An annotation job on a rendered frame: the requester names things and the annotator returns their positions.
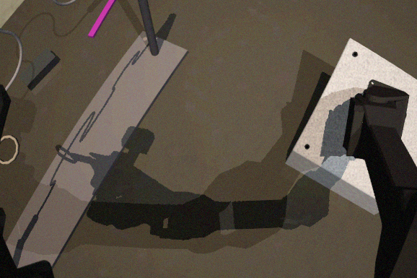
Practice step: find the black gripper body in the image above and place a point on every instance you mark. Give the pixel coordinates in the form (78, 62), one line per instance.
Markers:
(4, 107)

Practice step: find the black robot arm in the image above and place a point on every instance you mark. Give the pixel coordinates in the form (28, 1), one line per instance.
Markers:
(373, 133)

